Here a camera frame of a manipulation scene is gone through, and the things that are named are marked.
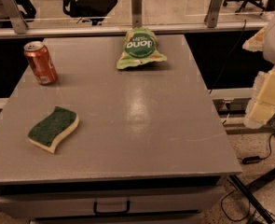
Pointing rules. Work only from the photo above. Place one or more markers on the metal bracket right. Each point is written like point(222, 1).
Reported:
point(211, 18)

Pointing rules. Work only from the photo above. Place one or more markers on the metal bracket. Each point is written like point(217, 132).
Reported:
point(211, 18)
point(136, 13)
point(18, 23)

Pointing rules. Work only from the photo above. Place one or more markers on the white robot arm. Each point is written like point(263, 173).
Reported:
point(269, 44)

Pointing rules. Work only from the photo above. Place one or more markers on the black power adapter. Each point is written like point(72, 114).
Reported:
point(251, 160)

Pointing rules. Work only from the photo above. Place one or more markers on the orange soda can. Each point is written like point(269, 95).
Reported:
point(38, 57)

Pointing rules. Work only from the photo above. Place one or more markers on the metal bracket centre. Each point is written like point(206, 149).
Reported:
point(136, 13)

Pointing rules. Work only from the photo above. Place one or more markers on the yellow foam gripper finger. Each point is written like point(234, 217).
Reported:
point(261, 107)
point(255, 43)

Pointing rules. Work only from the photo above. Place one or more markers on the black office chair centre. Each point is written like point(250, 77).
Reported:
point(94, 11)

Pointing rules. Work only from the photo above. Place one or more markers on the metal bracket left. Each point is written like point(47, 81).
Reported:
point(18, 23)

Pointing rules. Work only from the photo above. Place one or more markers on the grey cabinet drawer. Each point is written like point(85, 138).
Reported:
point(80, 204)

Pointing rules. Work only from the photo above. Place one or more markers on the green and yellow sponge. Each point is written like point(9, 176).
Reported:
point(51, 130)

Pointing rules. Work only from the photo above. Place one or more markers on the black drawer handle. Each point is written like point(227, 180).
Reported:
point(111, 208)

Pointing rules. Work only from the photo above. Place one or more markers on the black chair far left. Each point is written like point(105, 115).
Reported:
point(29, 11)

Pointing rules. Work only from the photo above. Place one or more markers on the green chip bag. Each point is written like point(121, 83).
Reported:
point(140, 47)

